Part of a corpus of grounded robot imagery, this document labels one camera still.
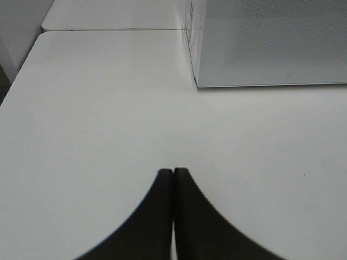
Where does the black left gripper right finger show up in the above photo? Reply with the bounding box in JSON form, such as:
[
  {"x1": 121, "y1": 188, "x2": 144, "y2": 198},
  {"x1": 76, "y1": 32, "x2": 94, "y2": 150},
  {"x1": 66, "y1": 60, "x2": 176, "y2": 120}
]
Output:
[{"x1": 173, "y1": 168, "x2": 280, "y2": 259}]

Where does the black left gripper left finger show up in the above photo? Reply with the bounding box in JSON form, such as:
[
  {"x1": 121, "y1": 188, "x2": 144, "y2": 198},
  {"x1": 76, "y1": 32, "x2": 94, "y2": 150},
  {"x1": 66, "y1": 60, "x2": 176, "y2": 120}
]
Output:
[{"x1": 78, "y1": 169, "x2": 174, "y2": 259}]

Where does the white microwave door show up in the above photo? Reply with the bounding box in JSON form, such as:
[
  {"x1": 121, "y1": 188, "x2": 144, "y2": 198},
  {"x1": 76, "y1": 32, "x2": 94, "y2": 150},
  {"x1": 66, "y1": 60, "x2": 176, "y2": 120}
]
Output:
[{"x1": 198, "y1": 1, "x2": 346, "y2": 87}]

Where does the white microwave oven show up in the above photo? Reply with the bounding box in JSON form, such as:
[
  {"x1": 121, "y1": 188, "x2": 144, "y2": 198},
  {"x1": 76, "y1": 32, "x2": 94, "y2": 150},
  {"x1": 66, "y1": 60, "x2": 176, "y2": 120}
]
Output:
[{"x1": 184, "y1": 0, "x2": 207, "y2": 87}]

